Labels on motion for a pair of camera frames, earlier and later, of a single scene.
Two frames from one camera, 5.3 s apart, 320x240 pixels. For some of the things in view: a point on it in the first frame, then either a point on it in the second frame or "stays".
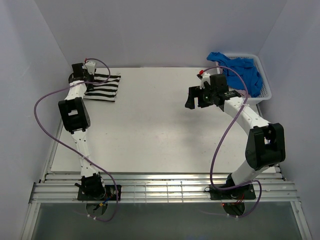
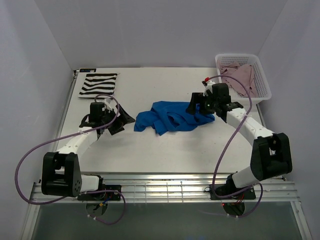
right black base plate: (246, 192) stays
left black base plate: (110, 191) stays
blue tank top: (245, 68) -> (166, 116)
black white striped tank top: (106, 91) stays
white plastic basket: (266, 94) stays
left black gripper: (91, 76) -> (123, 119)
